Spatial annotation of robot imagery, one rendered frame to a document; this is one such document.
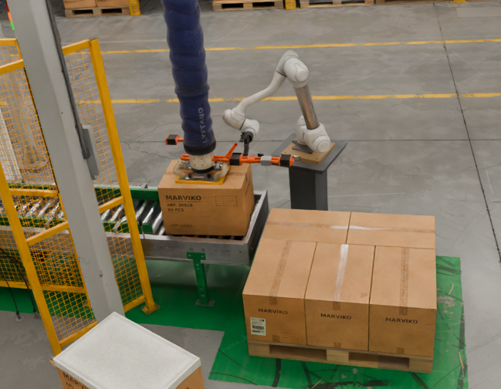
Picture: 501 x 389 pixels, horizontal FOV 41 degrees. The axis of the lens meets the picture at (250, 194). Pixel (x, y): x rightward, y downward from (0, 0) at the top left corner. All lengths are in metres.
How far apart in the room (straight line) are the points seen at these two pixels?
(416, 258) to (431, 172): 2.14
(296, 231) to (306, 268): 0.44
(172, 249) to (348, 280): 1.30
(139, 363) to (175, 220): 1.75
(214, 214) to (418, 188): 2.29
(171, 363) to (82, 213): 1.10
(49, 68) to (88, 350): 1.41
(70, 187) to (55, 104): 0.51
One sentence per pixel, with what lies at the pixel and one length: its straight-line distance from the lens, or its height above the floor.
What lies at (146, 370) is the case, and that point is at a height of 1.02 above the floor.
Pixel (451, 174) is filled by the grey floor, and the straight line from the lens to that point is 6.59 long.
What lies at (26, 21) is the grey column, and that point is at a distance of 3.49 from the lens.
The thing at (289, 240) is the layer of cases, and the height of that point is 0.54.
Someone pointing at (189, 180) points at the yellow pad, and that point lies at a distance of 4.72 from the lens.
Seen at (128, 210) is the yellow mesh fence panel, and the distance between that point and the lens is 4.63.
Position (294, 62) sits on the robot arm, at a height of 1.60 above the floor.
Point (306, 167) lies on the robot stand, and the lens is 5.17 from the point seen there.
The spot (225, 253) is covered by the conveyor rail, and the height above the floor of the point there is 0.50.
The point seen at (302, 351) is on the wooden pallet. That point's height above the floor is 0.02.
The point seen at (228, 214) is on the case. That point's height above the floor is 0.73.
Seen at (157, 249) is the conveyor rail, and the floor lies 0.50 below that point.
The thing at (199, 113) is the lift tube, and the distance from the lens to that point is 4.49.
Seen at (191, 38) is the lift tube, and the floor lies 1.98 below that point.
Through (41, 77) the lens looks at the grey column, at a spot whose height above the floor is 2.13.
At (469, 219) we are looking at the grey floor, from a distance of 5.96.
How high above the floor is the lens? 3.32
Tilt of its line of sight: 32 degrees down
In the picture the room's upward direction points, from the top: 6 degrees counter-clockwise
